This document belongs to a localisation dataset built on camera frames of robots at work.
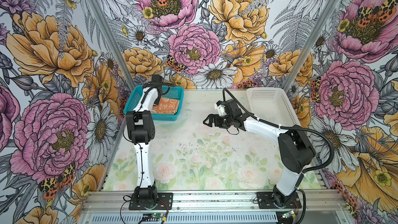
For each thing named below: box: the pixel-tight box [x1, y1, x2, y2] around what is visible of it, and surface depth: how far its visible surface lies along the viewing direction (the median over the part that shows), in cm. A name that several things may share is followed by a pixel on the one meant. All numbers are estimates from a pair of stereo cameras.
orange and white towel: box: [151, 96, 180, 115], surface depth 108 cm
